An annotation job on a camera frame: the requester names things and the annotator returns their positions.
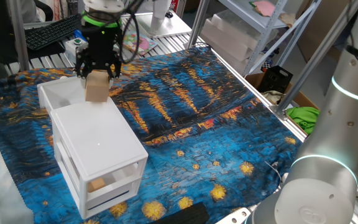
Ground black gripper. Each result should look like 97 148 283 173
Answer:
74 25 123 80

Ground large wooden cube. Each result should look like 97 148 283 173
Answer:
85 70 111 103

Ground white drawer with knob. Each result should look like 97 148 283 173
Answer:
37 74 107 114

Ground white drawer cabinet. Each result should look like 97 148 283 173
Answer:
50 96 149 220

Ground white closed drawer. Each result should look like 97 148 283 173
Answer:
85 179 135 212

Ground white box green button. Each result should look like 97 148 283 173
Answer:
64 37 88 65

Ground blue tissue pack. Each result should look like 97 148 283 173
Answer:
73 28 86 44

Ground colourful children's book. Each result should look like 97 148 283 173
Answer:
121 30 158 57

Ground black keyboard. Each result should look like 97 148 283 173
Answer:
24 12 85 52

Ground white stand base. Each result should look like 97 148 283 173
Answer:
135 0 193 40

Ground small wooden block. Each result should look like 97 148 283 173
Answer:
87 177 107 193

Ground starry night painting cloth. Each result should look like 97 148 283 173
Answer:
0 46 304 224

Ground white foam boxes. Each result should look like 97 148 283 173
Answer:
200 14 279 74

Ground grey metal shelf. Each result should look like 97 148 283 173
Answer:
186 0 323 77

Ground brown cardboard box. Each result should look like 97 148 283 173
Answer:
244 72 321 125

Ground black white checkerboard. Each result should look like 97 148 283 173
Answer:
260 55 275 72

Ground black foam block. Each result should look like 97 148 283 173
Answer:
149 202 211 224

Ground pink cloth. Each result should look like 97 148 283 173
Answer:
249 0 276 18

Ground black plastic crate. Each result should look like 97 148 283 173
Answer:
257 65 294 94

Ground olive cloth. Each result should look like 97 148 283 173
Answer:
261 90 287 105

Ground small white scrap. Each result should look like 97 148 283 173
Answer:
264 160 281 177

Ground perforated robot mounting plate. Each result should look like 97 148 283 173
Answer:
216 207 260 224

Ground green cloth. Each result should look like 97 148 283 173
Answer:
286 106 358 190

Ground green gripper mounting ring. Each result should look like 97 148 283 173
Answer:
81 11 122 28

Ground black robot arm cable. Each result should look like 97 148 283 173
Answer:
116 0 145 65

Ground aluminium frame post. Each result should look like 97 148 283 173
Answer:
7 0 30 72
273 0 358 121

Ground aluminium frame rail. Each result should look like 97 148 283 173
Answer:
211 49 309 142

